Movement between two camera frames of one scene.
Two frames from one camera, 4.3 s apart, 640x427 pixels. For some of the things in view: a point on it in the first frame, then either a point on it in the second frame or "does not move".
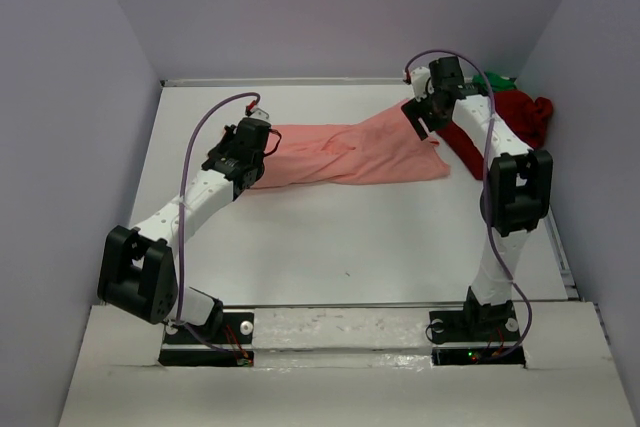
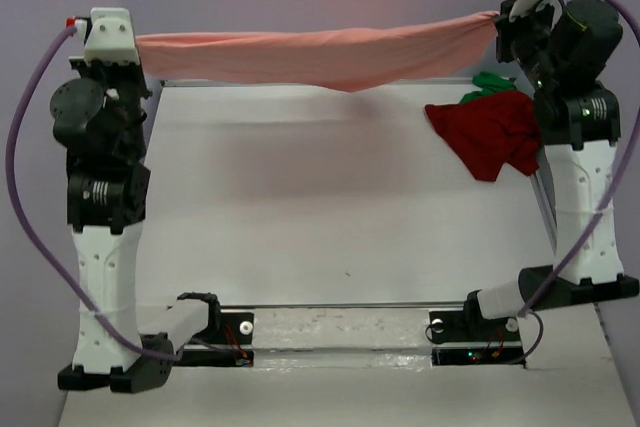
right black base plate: (496, 325) does not move
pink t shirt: (383, 148) to (348, 59)
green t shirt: (495, 82) does not move
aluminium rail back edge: (284, 82) does not move
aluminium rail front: (344, 305) does not move
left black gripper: (257, 167) to (106, 63)
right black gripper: (417, 117) to (507, 33)
